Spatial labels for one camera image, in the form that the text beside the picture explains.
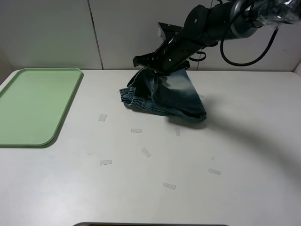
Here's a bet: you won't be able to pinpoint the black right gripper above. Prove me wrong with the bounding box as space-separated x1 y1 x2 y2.
133 30 203 75

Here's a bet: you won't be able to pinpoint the children's blue denim shorts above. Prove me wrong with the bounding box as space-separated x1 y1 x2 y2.
119 68 206 122

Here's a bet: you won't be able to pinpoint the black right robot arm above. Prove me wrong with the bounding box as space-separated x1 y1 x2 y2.
133 0 301 75

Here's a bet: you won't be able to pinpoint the light green plastic tray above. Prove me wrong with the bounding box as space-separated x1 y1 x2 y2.
0 68 83 147

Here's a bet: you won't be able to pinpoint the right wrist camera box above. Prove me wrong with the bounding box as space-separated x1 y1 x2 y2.
158 22 182 42

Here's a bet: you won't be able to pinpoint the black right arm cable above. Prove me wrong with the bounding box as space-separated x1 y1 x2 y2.
190 23 280 67

